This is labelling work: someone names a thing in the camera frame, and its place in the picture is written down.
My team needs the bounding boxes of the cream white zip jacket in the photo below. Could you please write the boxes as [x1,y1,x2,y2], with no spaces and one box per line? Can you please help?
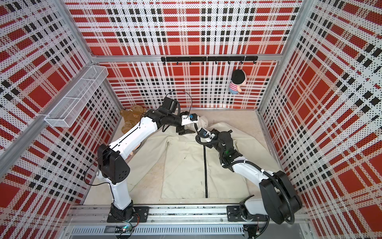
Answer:
[127,111,280,204]

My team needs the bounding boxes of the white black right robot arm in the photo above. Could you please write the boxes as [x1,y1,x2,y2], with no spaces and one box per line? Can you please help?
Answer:
[196,128,302,225]

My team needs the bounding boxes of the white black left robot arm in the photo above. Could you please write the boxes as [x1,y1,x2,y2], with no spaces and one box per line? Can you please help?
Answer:
[96,97,199,223]

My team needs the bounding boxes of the brown teddy bear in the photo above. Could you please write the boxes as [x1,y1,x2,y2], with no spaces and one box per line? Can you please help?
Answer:
[120,105,147,134]

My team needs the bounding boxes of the hanging doll blue pants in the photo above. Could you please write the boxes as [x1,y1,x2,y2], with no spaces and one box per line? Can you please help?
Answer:
[228,69,247,95]

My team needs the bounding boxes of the green circuit board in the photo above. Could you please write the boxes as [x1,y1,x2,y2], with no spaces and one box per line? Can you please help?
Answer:
[114,224,133,234]

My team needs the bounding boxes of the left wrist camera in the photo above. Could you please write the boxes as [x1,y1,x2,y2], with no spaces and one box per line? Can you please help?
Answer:
[181,112,199,125]

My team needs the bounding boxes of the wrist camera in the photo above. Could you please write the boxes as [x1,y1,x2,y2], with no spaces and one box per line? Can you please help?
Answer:
[198,128,216,142]
[181,112,199,125]

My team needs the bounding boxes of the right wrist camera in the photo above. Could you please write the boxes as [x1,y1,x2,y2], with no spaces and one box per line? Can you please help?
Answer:
[198,128,216,142]

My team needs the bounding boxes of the black hook rail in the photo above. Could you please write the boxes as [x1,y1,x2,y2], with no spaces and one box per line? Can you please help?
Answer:
[161,56,259,64]

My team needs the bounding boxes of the white wire mesh basket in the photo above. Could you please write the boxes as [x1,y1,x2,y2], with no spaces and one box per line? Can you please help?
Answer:
[44,65,108,128]

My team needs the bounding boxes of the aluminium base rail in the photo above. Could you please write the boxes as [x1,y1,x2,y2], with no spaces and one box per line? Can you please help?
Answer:
[60,204,314,239]

